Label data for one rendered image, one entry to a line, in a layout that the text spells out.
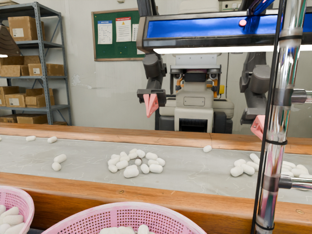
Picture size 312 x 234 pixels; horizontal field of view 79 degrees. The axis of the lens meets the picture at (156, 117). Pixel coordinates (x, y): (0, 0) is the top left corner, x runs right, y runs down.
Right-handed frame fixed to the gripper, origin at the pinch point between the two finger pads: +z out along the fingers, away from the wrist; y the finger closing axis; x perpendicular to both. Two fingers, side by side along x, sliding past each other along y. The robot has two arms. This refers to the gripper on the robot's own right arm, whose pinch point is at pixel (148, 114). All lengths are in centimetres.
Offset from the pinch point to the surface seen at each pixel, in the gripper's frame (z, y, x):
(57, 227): 36.7, -4.6, -19.2
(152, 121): -117, -40, 164
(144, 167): 20.3, 3.0, -4.0
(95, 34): -196, -118, 74
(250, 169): 17.4, 29.4, -1.2
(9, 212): 35.3, -17.9, -14.7
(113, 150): 11.2, -11.1, 5.9
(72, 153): 15.0, -23.3, 2.5
